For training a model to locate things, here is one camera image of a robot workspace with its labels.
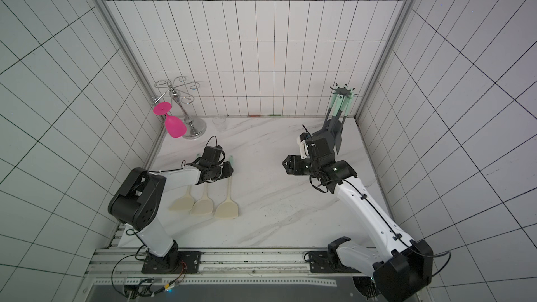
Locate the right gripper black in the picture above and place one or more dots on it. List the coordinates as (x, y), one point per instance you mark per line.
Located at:
(331, 126)

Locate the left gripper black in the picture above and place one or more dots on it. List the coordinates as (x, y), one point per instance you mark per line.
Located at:
(228, 173)

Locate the cream spatula green handle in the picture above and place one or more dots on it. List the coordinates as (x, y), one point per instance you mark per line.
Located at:
(184, 203)

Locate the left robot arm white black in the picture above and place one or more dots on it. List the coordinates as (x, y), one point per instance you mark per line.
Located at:
(137, 202)

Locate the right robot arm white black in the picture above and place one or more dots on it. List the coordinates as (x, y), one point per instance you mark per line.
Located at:
(400, 266)

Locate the grey kitchen utensil rack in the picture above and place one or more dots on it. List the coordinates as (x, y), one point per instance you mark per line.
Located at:
(345, 91)

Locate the chrome glass holder stand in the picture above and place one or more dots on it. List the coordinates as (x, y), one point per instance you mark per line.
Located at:
(178, 90)

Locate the small clear glass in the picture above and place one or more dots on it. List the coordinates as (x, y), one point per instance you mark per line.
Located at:
(220, 123)

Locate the pink plastic wine glass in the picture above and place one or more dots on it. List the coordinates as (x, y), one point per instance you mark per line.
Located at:
(174, 125)

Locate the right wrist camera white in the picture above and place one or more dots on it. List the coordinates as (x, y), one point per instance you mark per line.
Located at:
(307, 141)

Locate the grey utensil green handle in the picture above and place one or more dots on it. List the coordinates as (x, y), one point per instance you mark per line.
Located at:
(333, 111)

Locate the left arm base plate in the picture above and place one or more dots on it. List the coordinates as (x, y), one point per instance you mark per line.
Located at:
(174, 263)

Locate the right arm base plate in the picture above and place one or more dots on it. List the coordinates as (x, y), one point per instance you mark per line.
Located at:
(325, 262)

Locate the aluminium mounting rail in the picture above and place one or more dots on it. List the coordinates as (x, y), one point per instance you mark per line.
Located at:
(121, 267)

